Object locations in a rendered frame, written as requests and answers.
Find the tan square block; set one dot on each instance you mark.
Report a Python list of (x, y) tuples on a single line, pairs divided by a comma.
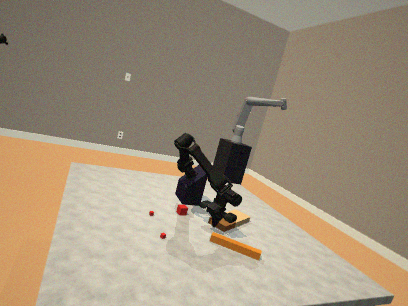
[(241, 217)]

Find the small red cube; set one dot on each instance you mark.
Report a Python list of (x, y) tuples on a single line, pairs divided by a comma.
[(182, 210)]

